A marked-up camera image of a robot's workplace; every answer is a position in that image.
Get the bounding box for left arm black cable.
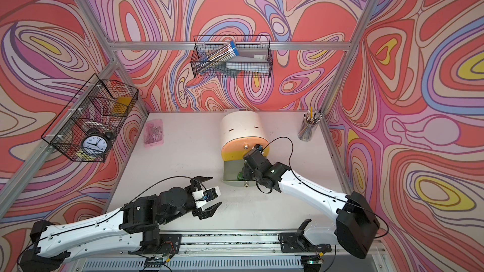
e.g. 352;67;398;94
16;175;207;265

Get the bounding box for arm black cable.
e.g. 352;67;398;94
16;175;207;265
255;136;390;239

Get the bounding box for pink plastic tray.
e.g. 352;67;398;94
144;118;164;148

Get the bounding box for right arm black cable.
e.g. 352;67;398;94
255;136;390;239

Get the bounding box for white round drawer cabinet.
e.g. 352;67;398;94
220;111;268;147

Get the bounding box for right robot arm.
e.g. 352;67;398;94
243;149;380;259

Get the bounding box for clear cup of brushes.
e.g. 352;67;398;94
297;107;323;142

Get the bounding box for peach top drawer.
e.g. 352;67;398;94
221;137;268;152

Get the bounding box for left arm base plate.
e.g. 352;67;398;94
127;233;182;256

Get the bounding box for yellow object in basket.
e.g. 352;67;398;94
110;96;132;117

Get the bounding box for black wire basket back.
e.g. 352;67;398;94
190;33;273;78

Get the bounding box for white box in basket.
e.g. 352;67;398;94
226;55;271;73

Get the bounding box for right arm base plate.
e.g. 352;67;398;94
277;219;332;254

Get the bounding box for small white display device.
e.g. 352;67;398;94
224;108;247;114

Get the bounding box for yellow drawer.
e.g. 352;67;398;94
221;151;247;161

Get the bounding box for black wire basket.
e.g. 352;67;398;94
190;33;273;78
41;74;139;162

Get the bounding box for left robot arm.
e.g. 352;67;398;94
16;176;221;271

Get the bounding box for black wire basket left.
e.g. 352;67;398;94
41;74;139;162

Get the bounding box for black alarm clock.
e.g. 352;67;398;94
81;128;114;157

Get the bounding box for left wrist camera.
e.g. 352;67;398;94
192;186;221;209

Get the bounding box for green circuit board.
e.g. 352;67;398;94
142;258;171;270

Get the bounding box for grey green bottom drawer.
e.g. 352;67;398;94
223;160;256;188

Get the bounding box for tube of pencils blue cap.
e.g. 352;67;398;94
195;41;239;75

